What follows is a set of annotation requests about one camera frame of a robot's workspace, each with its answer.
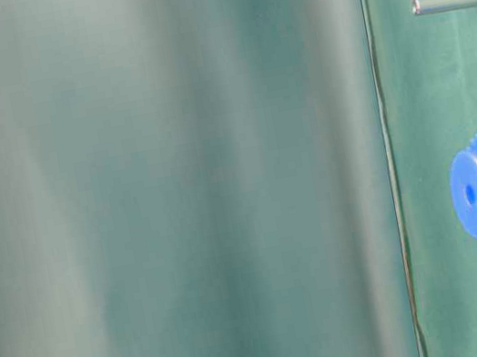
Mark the grey metal shaft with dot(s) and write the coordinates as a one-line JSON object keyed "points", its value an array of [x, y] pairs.
{"points": [[423, 7]]}

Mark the green table cloth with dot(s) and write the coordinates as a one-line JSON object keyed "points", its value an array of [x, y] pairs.
{"points": [[427, 67]]}

